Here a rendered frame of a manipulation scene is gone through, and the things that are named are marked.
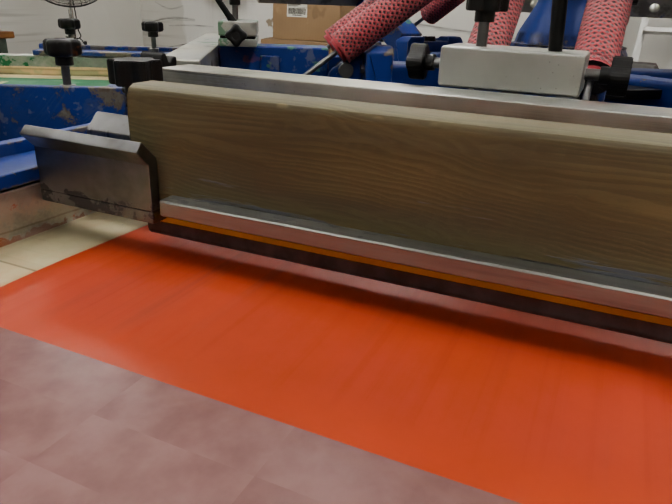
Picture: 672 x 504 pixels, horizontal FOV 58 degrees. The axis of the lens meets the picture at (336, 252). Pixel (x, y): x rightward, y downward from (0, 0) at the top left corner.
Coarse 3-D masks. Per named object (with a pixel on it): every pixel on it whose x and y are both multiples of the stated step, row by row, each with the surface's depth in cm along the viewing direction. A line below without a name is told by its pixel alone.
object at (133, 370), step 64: (128, 256) 38; (192, 256) 39; (256, 256) 39; (0, 320) 30; (64, 320) 31; (128, 320) 31; (192, 320) 31; (256, 320) 31; (320, 320) 32; (0, 384) 26; (64, 384) 26; (128, 384) 26; (192, 384) 26; (256, 384) 26; (320, 384) 26; (0, 448) 22; (64, 448) 22; (128, 448) 22; (192, 448) 22; (256, 448) 22
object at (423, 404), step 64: (384, 320) 32; (448, 320) 32; (512, 320) 32; (384, 384) 27; (448, 384) 27; (512, 384) 27; (576, 384) 27; (640, 384) 27; (320, 448) 23; (384, 448) 23; (448, 448) 23; (512, 448) 23; (576, 448) 23; (640, 448) 23
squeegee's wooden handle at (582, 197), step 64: (192, 128) 35; (256, 128) 34; (320, 128) 32; (384, 128) 30; (448, 128) 29; (512, 128) 28; (576, 128) 28; (192, 192) 37; (256, 192) 35; (320, 192) 33; (384, 192) 32; (448, 192) 30; (512, 192) 29; (576, 192) 28; (640, 192) 27; (512, 256) 30; (576, 256) 29; (640, 256) 28
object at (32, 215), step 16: (0, 192) 38; (16, 192) 39; (32, 192) 40; (0, 208) 38; (16, 208) 40; (32, 208) 41; (48, 208) 42; (64, 208) 43; (80, 208) 45; (0, 224) 39; (16, 224) 40; (32, 224) 41; (48, 224) 42; (0, 240) 39; (16, 240) 40
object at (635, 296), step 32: (224, 224) 35; (256, 224) 34; (288, 224) 33; (320, 224) 34; (384, 256) 32; (416, 256) 31; (448, 256) 30; (480, 256) 30; (544, 288) 29; (576, 288) 28; (608, 288) 27; (640, 288) 27
